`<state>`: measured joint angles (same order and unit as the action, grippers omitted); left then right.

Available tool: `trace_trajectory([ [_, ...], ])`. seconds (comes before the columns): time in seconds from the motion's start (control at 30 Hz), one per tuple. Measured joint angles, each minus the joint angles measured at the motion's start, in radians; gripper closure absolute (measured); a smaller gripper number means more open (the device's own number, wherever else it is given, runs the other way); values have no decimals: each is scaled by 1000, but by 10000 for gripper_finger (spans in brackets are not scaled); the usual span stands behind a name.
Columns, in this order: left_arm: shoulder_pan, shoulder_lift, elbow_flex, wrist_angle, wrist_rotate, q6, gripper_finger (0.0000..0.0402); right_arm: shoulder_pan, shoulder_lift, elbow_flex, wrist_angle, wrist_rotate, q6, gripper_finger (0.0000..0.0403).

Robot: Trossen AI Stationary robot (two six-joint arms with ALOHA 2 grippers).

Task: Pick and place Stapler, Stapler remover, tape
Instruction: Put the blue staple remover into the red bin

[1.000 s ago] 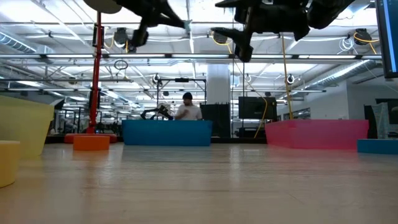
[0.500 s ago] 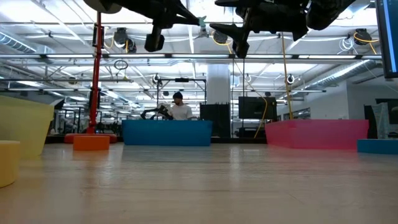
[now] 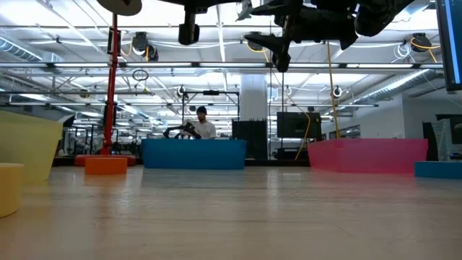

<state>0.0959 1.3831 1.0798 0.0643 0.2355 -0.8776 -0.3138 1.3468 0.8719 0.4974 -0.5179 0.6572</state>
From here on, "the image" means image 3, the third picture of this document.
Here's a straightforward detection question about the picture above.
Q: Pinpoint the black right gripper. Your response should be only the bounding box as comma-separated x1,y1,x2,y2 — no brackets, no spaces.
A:
244,0,360,73

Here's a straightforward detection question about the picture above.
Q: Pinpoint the yellow tape roll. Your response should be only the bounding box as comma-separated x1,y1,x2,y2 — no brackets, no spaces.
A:
0,162,25,220

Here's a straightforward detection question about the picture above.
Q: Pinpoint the white building pillar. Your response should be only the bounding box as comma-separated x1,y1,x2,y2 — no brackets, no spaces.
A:
240,74,269,122

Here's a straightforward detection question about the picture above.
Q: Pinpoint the black background monitor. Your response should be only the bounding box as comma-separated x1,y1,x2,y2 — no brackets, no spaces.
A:
276,111,322,139

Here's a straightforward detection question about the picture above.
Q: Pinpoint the black cabinet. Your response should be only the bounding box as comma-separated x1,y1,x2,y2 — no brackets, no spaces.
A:
231,120,269,160

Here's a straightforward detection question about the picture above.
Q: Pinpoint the person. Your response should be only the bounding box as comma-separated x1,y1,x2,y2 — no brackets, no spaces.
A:
193,105,217,141

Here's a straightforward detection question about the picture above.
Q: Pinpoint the pink plastic bin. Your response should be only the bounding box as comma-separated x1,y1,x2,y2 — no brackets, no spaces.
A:
307,138,430,175

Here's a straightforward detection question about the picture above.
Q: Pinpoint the blue plastic bin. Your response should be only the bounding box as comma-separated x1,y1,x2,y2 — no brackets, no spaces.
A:
141,139,248,170

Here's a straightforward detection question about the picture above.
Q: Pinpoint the monitor with blue screen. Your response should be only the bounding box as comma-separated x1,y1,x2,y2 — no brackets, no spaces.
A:
435,0,462,91

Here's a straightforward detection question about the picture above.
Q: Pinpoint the black office chair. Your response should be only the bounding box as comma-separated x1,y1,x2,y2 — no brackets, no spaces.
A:
422,121,438,162

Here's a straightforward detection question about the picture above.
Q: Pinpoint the red stand with round base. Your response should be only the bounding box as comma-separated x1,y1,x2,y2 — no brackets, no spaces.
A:
74,13,137,168

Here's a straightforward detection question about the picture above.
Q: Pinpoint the yellow plastic bin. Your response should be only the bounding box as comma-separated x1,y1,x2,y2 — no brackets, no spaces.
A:
0,110,64,181

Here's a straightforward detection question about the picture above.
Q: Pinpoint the yellow hanging strap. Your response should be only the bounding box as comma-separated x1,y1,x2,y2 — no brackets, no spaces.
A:
323,41,341,140

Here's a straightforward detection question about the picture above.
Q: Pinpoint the black background frame rig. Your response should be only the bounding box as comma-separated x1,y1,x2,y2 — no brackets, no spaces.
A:
181,90,241,122

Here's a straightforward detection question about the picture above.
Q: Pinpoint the yellow hanging cord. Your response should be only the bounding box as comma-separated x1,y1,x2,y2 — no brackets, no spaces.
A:
245,35,312,162

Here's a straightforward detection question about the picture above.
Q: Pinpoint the black aluminium table edge rail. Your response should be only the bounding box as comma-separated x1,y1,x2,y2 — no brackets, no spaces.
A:
52,157,416,169

